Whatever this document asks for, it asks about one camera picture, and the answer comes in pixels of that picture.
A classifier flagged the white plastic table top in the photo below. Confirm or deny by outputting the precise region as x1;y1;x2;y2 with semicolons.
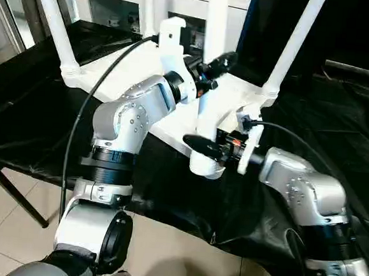
53;29;282;164

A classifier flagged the white plastic table leg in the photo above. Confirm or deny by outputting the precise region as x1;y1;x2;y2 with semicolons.
188;0;240;181
22;0;88;89
259;0;328;106
140;0;159;38

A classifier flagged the white glass-door cabinet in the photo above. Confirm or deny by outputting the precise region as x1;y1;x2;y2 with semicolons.
64;0;253;55

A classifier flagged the black piano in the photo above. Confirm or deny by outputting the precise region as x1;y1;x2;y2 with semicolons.
237;0;369;84

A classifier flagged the black work mat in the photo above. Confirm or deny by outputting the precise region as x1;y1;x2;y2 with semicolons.
0;13;369;276

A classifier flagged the grey curtain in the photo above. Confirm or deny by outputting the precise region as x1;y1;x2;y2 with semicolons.
0;0;55;70

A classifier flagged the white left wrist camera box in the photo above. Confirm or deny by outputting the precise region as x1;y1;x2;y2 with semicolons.
153;16;203;107

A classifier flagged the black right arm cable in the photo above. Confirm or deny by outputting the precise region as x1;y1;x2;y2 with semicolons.
242;119;369;232

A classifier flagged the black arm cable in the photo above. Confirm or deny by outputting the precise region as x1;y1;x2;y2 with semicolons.
57;27;162;229
242;119;369;232

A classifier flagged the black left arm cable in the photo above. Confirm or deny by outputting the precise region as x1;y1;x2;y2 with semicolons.
57;27;162;229

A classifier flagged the black folding table frame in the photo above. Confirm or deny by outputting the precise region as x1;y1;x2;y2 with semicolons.
0;157;56;229

